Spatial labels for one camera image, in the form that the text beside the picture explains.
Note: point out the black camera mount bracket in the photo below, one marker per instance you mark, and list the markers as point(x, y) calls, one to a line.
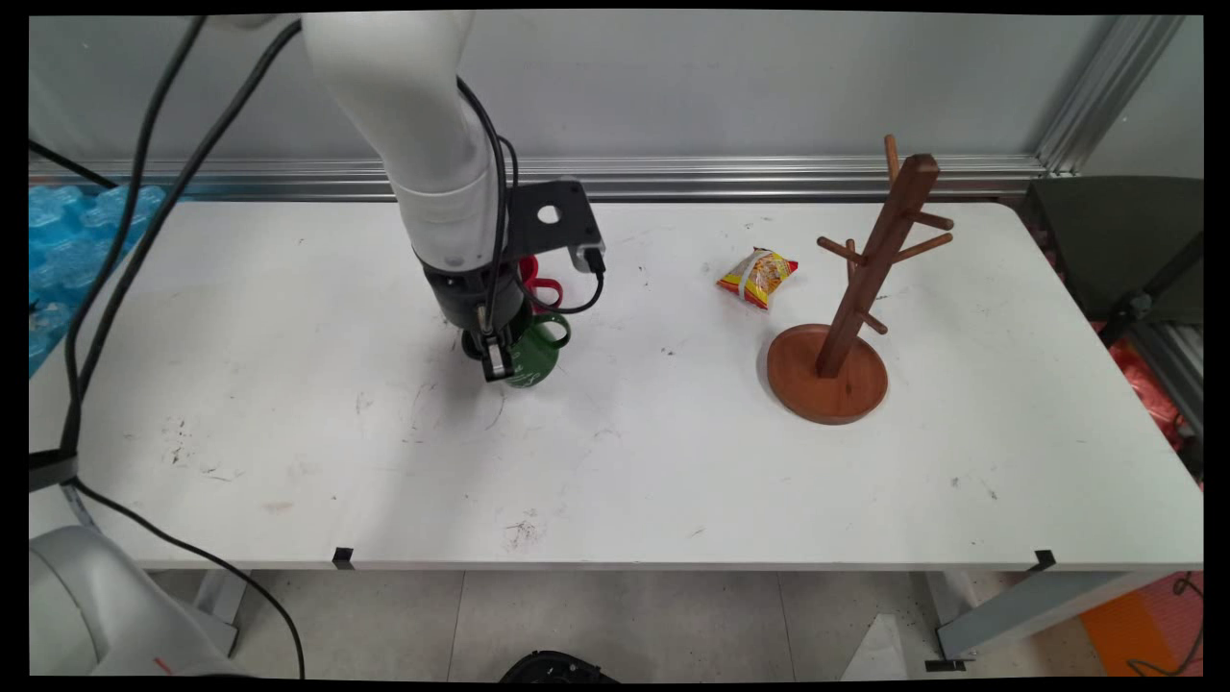
point(575, 240)

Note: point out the crumpled blue plastic bag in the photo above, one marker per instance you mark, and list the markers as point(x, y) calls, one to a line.
point(58, 250)

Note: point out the green mug with white script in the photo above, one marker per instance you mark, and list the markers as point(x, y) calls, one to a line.
point(538, 360)

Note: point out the grey table leg with foot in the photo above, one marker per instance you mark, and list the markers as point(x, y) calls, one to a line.
point(1009, 615)

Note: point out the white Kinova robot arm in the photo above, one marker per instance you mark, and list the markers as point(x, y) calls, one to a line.
point(413, 115)

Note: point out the brown wooden mug tree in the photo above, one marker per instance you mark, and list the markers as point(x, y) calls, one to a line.
point(826, 380)

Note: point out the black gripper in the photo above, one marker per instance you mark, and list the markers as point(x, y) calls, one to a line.
point(471, 293)

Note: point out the red plastic bag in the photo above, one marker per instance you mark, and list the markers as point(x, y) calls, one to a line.
point(1148, 389)

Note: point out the yellow red snack packet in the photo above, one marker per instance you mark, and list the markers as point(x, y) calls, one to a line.
point(759, 277)

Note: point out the aluminium side rail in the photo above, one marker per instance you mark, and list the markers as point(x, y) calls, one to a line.
point(1177, 365)

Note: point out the red mug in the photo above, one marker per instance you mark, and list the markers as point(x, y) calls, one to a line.
point(543, 288)

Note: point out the black table edge clip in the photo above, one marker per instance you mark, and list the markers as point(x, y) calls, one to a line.
point(1045, 560)
point(342, 558)

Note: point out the aluminium frame post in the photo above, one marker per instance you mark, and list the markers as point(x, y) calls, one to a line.
point(1105, 96)

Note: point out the black round floor object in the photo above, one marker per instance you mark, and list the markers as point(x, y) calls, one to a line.
point(557, 668)

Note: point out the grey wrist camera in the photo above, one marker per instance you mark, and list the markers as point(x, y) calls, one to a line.
point(588, 260)

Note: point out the short grey table leg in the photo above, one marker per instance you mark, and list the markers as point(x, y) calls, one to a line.
point(223, 601)

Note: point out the long aluminium frame rail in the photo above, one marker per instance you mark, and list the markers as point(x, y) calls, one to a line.
point(769, 178)

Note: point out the orange red floor mat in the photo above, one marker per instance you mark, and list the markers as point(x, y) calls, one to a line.
point(1124, 634)

